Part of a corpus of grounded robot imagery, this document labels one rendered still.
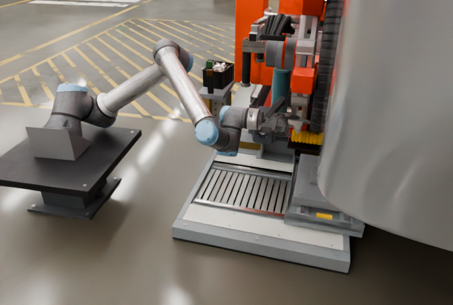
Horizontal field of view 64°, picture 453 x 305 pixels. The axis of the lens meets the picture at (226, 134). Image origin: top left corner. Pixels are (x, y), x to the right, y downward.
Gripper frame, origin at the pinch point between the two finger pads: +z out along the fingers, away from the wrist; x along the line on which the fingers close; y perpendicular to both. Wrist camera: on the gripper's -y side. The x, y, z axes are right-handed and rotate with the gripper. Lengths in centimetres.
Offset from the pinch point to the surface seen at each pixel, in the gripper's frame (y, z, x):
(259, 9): -68, -33, -23
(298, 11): -180, -26, -184
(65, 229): 64, -112, -26
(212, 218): 45, -40, -34
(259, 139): -4, -26, -57
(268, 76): -41, -26, -50
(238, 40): -55, -45, -36
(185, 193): 34, -64, -57
